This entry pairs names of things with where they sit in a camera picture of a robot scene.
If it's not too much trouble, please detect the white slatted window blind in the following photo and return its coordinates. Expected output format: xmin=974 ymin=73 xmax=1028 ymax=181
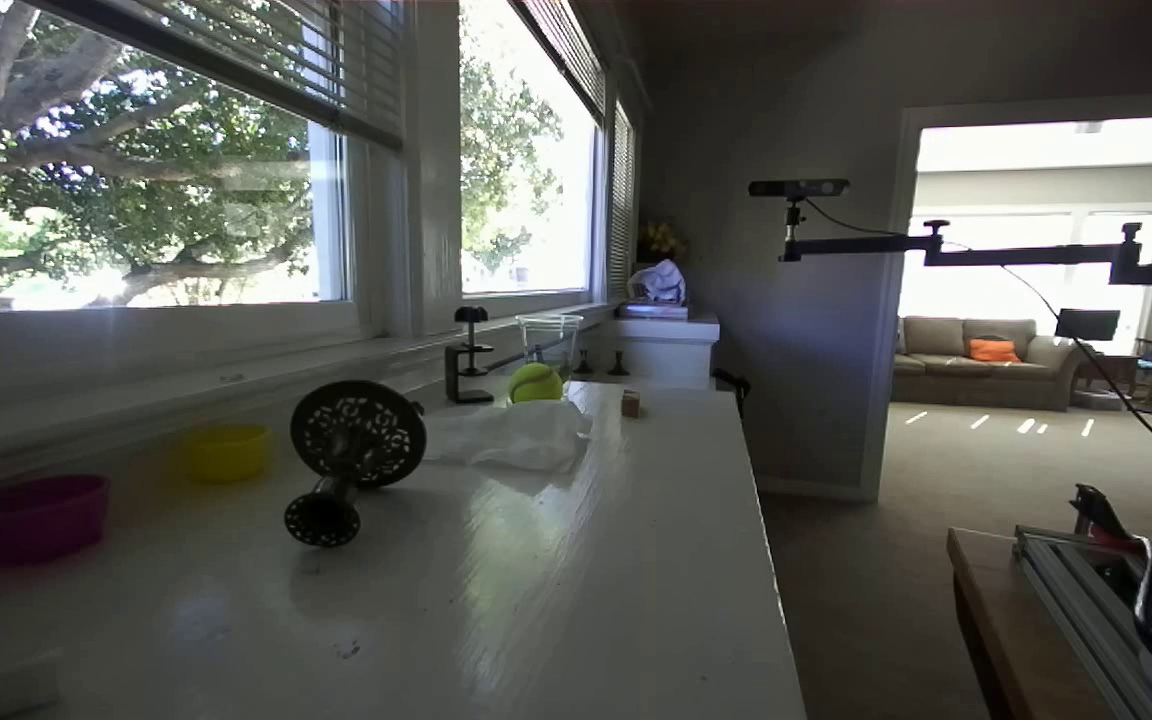
xmin=12 ymin=0 xmax=412 ymax=153

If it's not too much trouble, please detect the narrow white framed window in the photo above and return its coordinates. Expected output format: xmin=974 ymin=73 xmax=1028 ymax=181
xmin=606 ymin=97 xmax=645 ymax=290

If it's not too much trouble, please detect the white framed glass window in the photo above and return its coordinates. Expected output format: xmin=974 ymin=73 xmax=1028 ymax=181
xmin=450 ymin=0 xmax=617 ymax=306
xmin=0 ymin=0 xmax=356 ymax=327

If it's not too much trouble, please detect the far room bright window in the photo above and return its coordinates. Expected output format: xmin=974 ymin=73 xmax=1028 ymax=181
xmin=898 ymin=195 xmax=1152 ymax=340

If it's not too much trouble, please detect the clear plastic cup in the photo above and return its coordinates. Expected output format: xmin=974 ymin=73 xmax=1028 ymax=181
xmin=519 ymin=306 xmax=591 ymax=380

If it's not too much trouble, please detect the yellow green tennis ball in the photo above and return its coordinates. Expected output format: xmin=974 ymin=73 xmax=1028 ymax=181
xmin=503 ymin=358 xmax=569 ymax=406

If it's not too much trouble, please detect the white storage box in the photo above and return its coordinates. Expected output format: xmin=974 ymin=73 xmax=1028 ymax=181
xmin=606 ymin=311 xmax=722 ymax=391

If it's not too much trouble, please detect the crumpled white cloth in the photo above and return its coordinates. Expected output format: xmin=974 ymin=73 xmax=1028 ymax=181
xmin=425 ymin=391 xmax=594 ymax=500

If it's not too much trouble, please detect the yellow flower bunch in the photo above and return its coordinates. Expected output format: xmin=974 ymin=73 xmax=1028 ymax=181
xmin=635 ymin=216 xmax=687 ymax=269

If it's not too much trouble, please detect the yellow plastic bowl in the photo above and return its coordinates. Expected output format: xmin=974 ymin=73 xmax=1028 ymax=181
xmin=174 ymin=421 xmax=276 ymax=488

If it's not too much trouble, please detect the beige sofa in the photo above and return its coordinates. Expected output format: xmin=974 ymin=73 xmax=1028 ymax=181
xmin=888 ymin=311 xmax=1083 ymax=413

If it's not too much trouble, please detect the orange cushion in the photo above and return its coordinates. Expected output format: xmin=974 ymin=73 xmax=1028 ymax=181
xmin=962 ymin=332 xmax=1025 ymax=368

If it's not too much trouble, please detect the wooden side table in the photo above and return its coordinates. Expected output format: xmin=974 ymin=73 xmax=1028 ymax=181
xmin=942 ymin=525 xmax=1118 ymax=720

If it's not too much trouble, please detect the black music stand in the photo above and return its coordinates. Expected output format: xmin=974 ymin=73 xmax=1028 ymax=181
xmin=1052 ymin=302 xmax=1124 ymax=344

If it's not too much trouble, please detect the red and black clamp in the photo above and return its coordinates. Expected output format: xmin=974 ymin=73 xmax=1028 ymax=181
xmin=1062 ymin=480 xmax=1152 ymax=568

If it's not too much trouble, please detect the pink plastic bowl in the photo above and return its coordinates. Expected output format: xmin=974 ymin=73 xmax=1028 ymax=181
xmin=0 ymin=472 xmax=113 ymax=568

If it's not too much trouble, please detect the black stereo camera bar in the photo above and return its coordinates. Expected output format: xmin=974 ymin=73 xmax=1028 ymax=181
xmin=745 ymin=177 xmax=854 ymax=204

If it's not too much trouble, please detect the black articulated camera mount arm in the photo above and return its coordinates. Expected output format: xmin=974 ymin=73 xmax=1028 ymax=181
xmin=781 ymin=195 xmax=1152 ymax=288

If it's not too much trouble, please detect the thin black camera cable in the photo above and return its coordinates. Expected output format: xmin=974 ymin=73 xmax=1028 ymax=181
xmin=996 ymin=260 xmax=1152 ymax=488

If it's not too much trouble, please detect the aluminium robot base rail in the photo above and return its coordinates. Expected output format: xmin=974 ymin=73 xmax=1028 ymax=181
xmin=1011 ymin=519 xmax=1152 ymax=720

